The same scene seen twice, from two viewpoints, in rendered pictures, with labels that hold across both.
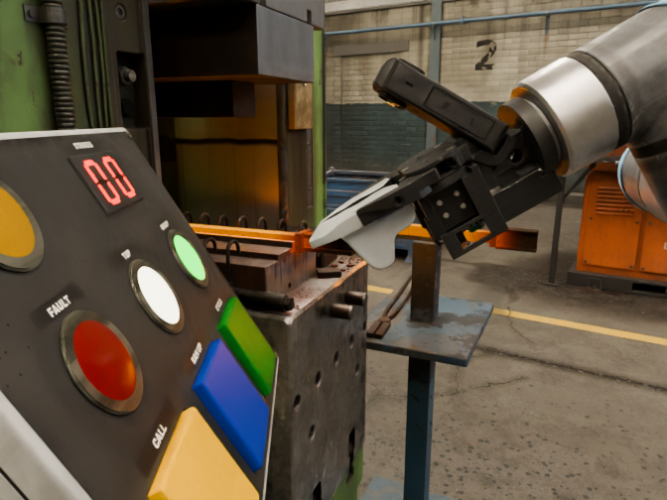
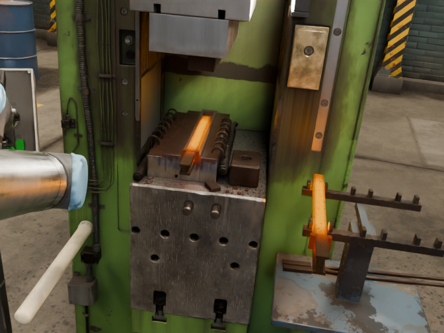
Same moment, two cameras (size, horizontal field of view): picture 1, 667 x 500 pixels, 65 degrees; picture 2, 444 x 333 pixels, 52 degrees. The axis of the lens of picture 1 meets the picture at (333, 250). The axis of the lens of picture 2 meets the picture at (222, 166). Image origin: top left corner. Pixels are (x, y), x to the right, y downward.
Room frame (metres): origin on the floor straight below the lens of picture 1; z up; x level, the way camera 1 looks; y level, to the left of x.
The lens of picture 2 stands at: (0.64, -1.07, 1.49)
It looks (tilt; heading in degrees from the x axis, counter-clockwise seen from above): 24 degrees down; 72
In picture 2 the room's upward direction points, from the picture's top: 5 degrees clockwise
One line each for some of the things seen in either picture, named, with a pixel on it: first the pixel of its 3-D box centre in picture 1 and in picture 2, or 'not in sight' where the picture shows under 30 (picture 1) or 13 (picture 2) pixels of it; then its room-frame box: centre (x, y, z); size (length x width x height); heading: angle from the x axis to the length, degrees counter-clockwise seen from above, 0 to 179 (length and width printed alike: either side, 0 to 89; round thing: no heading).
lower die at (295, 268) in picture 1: (194, 254); (193, 140); (0.97, 0.27, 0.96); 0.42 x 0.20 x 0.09; 68
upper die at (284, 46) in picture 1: (180, 54); (199, 26); (0.97, 0.27, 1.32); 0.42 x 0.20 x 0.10; 68
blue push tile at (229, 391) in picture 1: (229, 403); not in sight; (0.34, 0.08, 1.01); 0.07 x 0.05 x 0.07; 3
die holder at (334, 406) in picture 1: (213, 368); (205, 211); (1.02, 0.25, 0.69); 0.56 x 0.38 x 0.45; 68
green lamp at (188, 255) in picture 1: (188, 258); not in sight; (0.44, 0.13, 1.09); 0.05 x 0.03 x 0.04; 158
